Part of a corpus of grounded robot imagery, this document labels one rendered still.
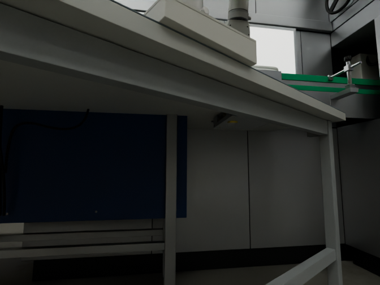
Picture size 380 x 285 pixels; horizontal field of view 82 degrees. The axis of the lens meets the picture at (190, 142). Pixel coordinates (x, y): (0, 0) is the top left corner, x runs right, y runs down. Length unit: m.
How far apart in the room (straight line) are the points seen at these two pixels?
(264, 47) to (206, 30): 0.97
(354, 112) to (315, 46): 0.51
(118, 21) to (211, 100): 0.24
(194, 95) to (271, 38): 1.04
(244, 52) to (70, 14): 0.33
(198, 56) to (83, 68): 0.20
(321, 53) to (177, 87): 1.28
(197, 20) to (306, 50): 1.19
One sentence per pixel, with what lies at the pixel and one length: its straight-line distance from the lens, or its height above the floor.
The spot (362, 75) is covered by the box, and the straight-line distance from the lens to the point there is 1.64.
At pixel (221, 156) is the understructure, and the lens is 1.16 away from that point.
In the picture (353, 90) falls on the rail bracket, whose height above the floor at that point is 0.85.
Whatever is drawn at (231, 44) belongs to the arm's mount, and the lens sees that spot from 0.49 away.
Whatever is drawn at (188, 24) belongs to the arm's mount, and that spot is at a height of 0.76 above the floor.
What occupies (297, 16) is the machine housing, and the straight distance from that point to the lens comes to 1.65.
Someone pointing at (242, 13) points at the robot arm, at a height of 1.08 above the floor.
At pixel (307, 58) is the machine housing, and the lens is 1.55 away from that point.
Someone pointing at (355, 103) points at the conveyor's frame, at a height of 0.83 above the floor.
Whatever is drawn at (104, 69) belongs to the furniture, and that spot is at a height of 0.66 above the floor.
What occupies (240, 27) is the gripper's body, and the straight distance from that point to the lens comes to 0.94.
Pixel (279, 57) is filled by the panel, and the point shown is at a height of 1.13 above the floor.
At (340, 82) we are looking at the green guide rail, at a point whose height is 0.94.
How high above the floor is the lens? 0.52
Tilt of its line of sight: 6 degrees up
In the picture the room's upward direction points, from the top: straight up
